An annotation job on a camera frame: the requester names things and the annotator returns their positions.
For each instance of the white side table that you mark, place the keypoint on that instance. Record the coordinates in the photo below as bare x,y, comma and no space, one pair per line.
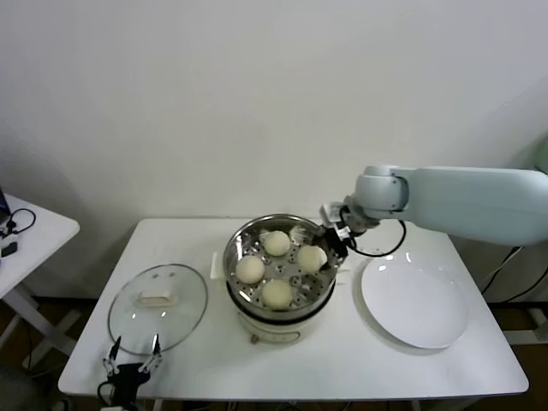
43,240

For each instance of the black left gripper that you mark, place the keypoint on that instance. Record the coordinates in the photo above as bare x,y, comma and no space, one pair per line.
126,379

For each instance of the white shelf rack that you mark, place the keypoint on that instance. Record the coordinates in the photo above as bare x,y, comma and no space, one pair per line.
531,338

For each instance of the white electric cooker pot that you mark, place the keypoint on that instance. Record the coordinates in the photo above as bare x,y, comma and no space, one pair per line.
278,331

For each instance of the open laptop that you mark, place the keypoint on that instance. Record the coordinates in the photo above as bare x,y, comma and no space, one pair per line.
3,205

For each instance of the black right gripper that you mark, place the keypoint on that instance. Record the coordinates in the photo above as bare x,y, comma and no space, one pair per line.
336,244

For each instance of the white steamed baozi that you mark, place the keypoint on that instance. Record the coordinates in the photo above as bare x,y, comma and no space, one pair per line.
250,269
311,258
276,243
277,293

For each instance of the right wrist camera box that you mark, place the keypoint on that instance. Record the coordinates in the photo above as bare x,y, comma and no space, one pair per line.
329,213

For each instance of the white round plate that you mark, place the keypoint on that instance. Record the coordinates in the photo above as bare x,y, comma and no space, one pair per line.
411,299

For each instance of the dark grey round object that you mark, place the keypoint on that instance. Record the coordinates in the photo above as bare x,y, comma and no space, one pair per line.
17,389

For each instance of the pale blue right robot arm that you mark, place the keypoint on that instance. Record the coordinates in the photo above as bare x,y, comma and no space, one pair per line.
471,201

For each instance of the small black device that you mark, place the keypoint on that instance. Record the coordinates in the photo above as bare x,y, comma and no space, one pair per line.
9,249

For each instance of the steel steamer basket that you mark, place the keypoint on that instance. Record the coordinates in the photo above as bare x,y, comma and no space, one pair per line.
306,284

